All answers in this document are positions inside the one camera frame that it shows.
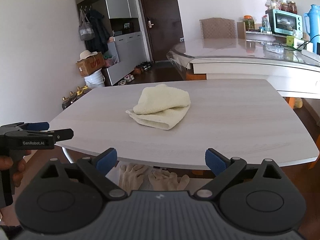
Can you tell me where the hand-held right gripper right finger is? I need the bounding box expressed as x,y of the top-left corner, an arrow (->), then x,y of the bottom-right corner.
192,148 -> 285,201

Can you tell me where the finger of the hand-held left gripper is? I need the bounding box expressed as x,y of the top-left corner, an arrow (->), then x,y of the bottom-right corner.
53,128 -> 74,141
24,122 -> 50,131

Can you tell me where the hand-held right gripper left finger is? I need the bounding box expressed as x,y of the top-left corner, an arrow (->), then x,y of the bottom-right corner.
37,148 -> 127,201

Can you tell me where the cream towel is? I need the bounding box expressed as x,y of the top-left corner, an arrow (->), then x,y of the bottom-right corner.
125,84 -> 191,130

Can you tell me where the person's left hand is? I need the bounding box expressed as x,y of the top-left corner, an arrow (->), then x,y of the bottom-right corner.
0,155 -> 26,187

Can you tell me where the white work glove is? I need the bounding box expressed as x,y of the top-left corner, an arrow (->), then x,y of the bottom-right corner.
148,170 -> 190,193
118,162 -> 152,193

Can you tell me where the group of gold-capped bottles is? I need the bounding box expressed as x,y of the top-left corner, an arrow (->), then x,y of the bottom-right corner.
61,85 -> 92,110

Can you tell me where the white plastic bucket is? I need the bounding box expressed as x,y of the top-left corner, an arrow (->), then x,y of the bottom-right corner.
84,69 -> 105,88

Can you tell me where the brown cardboard box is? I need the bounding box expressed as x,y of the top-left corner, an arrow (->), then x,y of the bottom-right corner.
76,52 -> 105,77

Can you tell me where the straw hat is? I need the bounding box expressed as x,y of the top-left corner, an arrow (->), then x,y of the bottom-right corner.
77,50 -> 98,62

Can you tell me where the row of shoes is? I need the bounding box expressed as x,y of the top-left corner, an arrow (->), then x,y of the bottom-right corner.
117,61 -> 153,85

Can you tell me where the white dining table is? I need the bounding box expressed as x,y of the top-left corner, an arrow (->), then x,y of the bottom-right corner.
167,38 -> 320,99

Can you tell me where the grey hanging bag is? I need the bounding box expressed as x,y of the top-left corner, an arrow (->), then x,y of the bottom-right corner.
79,10 -> 95,41

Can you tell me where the dark hanging jacket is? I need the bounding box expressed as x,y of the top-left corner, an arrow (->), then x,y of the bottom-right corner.
86,9 -> 110,53

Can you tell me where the beige woven chair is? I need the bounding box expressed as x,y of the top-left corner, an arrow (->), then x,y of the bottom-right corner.
199,17 -> 237,39

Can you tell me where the brown wooden board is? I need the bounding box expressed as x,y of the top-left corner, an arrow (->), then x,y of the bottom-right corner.
237,22 -> 247,39

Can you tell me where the grey hallway cabinet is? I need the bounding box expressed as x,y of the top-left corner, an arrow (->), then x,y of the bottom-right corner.
74,0 -> 150,87

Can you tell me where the orange-lidded glass jar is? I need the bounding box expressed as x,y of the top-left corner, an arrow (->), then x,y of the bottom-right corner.
244,15 -> 255,30

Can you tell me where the white power strip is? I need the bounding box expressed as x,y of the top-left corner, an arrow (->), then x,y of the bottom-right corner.
301,49 -> 320,61

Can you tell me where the green tissue box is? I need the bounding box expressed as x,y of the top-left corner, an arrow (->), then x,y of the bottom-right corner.
286,35 -> 303,47

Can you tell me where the teal toaster oven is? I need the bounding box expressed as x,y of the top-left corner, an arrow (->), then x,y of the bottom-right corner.
271,9 -> 303,36

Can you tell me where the dark brown door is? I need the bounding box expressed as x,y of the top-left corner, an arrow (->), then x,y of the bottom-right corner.
136,0 -> 184,63

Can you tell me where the blue thermos jug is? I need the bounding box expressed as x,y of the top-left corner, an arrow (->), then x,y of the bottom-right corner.
304,4 -> 320,47

